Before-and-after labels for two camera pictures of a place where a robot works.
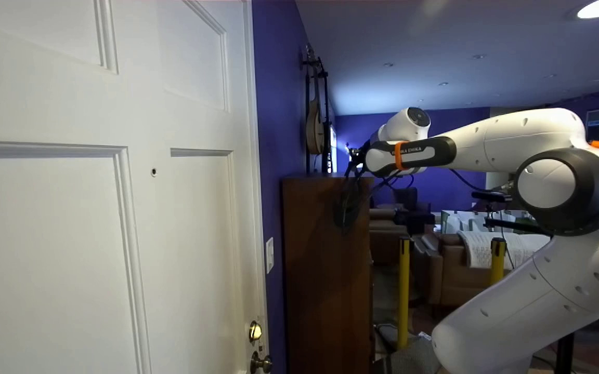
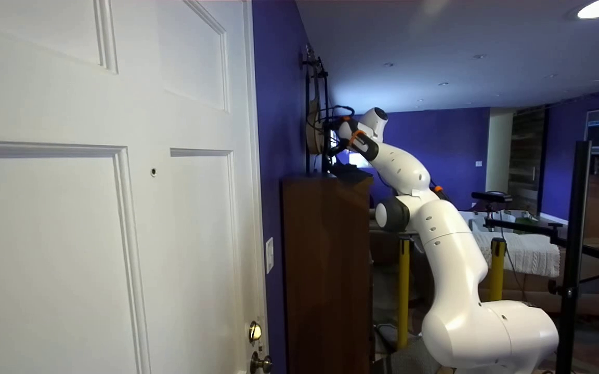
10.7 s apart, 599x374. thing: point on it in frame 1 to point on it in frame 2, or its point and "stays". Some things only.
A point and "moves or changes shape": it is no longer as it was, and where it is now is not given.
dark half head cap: x=343 y=211 moves or changes shape
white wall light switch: x=268 y=256 stays
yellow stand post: x=403 y=293 stays
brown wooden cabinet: x=325 y=282 stays
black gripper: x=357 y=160 to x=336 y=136
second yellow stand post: x=497 y=260 stays
